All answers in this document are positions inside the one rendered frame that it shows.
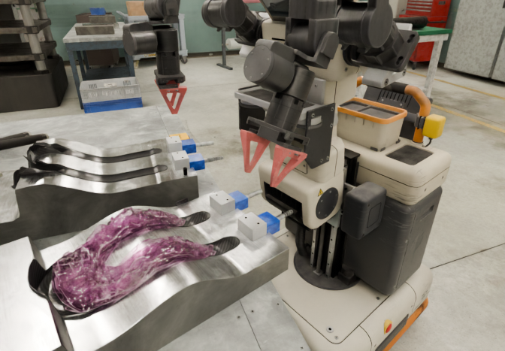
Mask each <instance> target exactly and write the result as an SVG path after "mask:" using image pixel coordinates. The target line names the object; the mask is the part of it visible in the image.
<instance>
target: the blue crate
mask: <svg viewBox="0 0 505 351"><path fill-rule="evenodd" d="M82 103H83V102H82ZM139 107H143V104H142V98H141V97H137V98H124V99H116V100H109V101H95V102H87V103H83V109H84V112H85V113H97V112H104V111H112V110H125V109H132V108H139Z"/></svg>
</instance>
